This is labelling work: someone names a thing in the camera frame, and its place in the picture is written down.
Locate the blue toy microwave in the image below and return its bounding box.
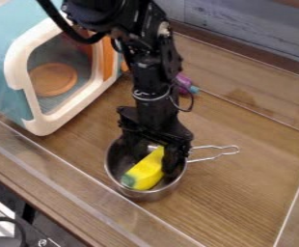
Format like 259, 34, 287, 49
0, 0, 127, 136

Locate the yellow toy banana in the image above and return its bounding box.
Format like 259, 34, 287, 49
120, 146, 164, 191

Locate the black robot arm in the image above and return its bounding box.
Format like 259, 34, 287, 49
36, 0, 194, 175

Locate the black cable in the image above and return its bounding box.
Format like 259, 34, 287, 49
0, 215, 28, 247

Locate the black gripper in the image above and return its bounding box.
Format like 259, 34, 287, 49
118, 90, 194, 176

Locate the orange microwave turntable plate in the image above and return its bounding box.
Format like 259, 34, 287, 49
30, 63, 78, 96

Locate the silver pot with wire handle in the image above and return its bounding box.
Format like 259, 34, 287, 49
104, 139, 240, 202

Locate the purple toy eggplant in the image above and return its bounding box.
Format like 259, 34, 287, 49
176, 73, 200, 95

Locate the clear acrylic barrier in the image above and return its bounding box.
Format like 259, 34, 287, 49
0, 121, 203, 247

